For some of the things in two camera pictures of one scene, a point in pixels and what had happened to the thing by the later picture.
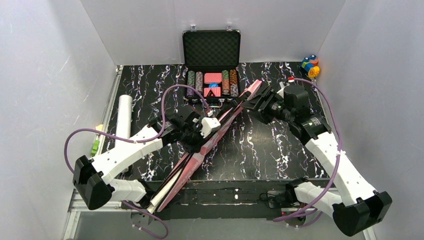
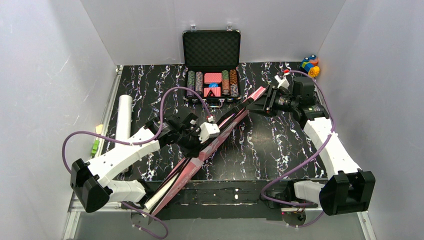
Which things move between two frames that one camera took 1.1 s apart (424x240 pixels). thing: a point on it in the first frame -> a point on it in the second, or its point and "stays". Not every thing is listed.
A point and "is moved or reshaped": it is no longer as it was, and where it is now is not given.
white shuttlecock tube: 124,119 stays
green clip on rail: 95,146 stays
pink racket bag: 193,160 is moved or reshaped
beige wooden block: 99,127 stays
